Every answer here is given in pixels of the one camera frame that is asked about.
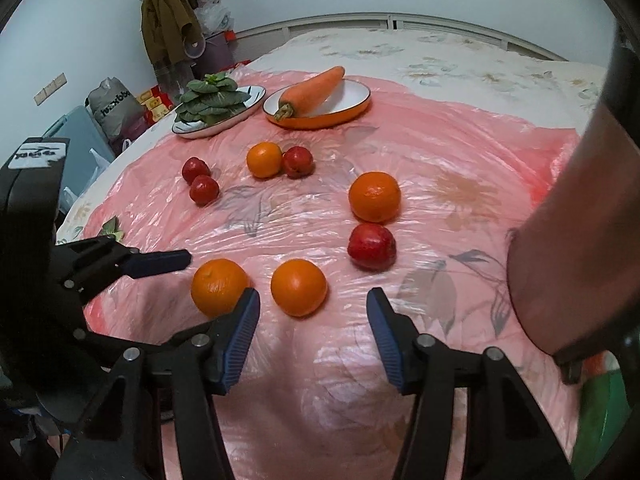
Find white bed frame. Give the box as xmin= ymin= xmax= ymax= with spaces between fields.
xmin=235 ymin=12 xmax=571 ymax=63

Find large red apple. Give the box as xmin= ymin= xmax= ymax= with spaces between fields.
xmin=347 ymin=223 xmax=397 ymax=271

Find carrot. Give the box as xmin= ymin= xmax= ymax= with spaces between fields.
xmin=272 ymin=65 xmax=346 ymax=122

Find dark rimmed white plate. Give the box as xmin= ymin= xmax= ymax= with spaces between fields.
xmin=172 ymin=86 xmax=266 ymax=140

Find large orange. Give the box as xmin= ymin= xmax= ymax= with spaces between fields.
xmin=348 ymin=171 xmax=402 ymax=223
xmin=190 ymin=258 xmax=251 ymax=317
xmin=270 ymin=259 xmax=328 ymax=317

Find green metal tray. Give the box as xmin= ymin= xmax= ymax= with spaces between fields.
xmin=574 ymin=355 xmax=632 ymax=478

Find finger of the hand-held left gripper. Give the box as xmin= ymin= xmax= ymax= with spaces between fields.
xmin=57 ymin=236 xmax=193 ymax=307
xmin=64 ymin=289 xmax=167 ymax=369

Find floral cream bedsheet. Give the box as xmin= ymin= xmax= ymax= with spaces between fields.
xmin=55 ymin=27 xmax=616 ymax=261

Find pink plastic sheet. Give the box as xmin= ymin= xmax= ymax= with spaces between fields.
xmin=82 ymin=67 xmax=596 ymax=480

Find wall switch panel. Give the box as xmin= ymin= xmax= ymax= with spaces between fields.
xmin=33 ymin=73 xmax=68 ymax=106

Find clear plastic bags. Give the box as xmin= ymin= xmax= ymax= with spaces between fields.
xmin=192 ymin=0 xmax=236 ymax=33

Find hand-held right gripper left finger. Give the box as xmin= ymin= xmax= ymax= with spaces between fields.
xmin=52 ymin=287 xmax=261 ymax=480

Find red box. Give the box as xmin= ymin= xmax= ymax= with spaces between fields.
xmin=137 ymin=86 xmax=177 ymax=122

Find olive hanging coat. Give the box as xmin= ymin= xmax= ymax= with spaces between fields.
xmin=141 ymin=0 xmax=203 ymax=67

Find grey printed bag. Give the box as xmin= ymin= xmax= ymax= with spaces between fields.
xmin=87 ymin=76 xmax=148 ymax=143

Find orange rimmed white plate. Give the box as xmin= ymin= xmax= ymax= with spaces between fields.
xmin=263 ymin=77 xmax=372 ymax=129

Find blue storage box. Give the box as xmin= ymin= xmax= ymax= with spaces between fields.
xmin=42 ymin=105 xmax=117 ymax=166

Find purple bin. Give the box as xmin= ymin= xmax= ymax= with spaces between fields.
xmin=202 ymin=32 xmax=236 ymax=73

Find bok choy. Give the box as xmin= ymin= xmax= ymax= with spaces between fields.
xmin=175 ymin=73 xmax=251 ymax=125

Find red tomato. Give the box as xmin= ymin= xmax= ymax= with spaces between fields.
xmin=189 ymin=175 xmax=220 ymax=206

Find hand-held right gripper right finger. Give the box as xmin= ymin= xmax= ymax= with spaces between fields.
xmin=366 ymin=287 xmax=576 ymax=480

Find small orange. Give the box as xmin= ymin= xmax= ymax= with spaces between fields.
xmin=246 ymin=142 xmax=284 ymax=179

